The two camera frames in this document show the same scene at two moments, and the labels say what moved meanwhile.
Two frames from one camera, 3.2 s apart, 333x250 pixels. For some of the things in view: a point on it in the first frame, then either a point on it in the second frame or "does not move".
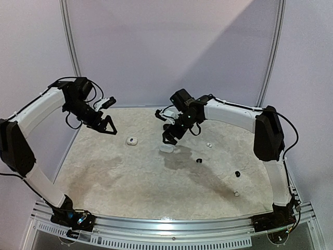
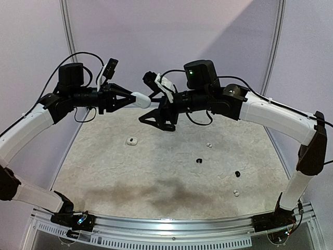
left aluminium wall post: x=64 y=5 does not move
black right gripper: x=172 y=131 -> x=171 y=109
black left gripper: x=94 y=125 -> x=107 y=97
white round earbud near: x=237 y=194 does not move
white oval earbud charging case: x=167 y=148 -> x=142 y=100
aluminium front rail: x=133 y=233 does not move
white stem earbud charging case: x=132 y=141 does not move
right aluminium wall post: x=282 y=7 does not move
